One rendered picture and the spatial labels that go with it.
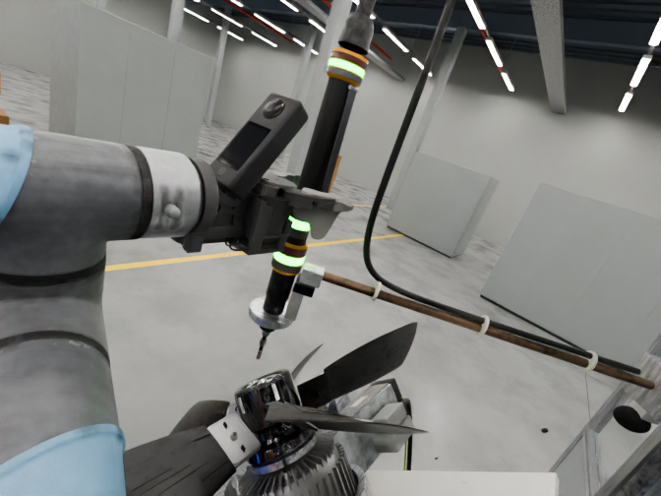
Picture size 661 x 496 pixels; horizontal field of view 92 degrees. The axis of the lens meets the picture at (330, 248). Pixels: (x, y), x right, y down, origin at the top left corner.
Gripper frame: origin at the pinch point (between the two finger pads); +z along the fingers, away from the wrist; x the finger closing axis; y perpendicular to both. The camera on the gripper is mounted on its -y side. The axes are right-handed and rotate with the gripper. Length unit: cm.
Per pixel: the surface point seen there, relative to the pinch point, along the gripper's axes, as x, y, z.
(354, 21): 0.4, -18.9, -4.8
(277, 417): 13.2, 22.4, -12.7
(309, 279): 3.9, 12.0, -2.1
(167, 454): -3.7, 47.3, -13.1
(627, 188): 112, -133, 1208
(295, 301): 3.2, 16.1, -2.5
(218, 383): -96, 166, 81
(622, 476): 55, 32, 39
